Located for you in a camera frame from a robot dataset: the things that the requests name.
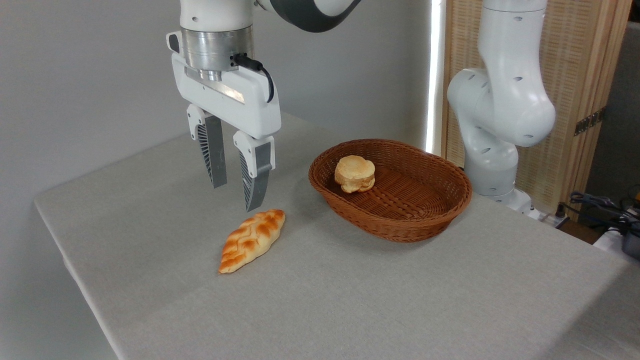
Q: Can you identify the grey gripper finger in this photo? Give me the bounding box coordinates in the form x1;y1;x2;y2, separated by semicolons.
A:
187;104;228;189
233;131;276;212

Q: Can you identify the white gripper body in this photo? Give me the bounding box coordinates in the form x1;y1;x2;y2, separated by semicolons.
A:
166;31;282;140

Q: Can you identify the braided golden bread loaf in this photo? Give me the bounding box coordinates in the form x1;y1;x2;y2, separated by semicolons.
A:
218;209;286;274

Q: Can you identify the round pale bread bun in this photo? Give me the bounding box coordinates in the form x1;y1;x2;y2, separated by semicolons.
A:
334;155;376;194

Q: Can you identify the brown wicker oval basket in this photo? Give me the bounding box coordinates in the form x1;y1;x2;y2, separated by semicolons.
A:
308;138;473;243

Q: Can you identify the grey tablecloth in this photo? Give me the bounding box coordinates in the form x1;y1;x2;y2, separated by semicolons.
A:
34;112;640;360

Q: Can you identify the dark metal screen hinge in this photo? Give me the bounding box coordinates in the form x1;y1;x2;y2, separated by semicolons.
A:
574;107;606;137

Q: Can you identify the wooden bamboo folding screen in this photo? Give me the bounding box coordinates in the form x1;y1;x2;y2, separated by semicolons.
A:
441;0;633;221

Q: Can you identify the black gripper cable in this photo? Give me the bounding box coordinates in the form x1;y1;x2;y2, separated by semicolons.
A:
231;53;275;103

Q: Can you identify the bundle of dark cables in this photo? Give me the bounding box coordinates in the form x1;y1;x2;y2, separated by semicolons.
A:
556;191;640;236

